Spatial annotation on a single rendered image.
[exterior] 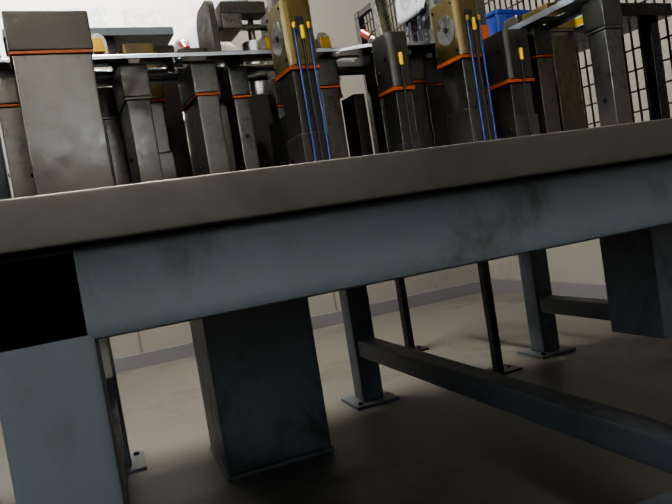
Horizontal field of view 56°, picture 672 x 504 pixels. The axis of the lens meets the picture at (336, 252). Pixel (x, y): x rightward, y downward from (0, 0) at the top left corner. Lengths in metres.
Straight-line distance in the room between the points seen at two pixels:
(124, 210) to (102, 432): 0.19
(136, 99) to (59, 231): 0.75
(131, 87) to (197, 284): 0.73
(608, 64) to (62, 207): 1.06
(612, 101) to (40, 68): 1.00
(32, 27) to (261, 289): 0.66
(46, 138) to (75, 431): 0.59
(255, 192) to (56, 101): 0.59
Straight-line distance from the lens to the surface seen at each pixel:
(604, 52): 1.35
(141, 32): 1.62
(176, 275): 0.56
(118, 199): 0.51
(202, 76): 1.27
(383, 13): 1.73
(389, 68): 1.27
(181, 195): 0.52
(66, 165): 1.05
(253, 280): 0.57
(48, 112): 1.07
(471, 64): 1.33
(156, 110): 1.43
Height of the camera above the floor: 0.65
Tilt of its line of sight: 3 degrees down
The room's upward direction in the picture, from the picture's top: 9 degrees counter-clockwise
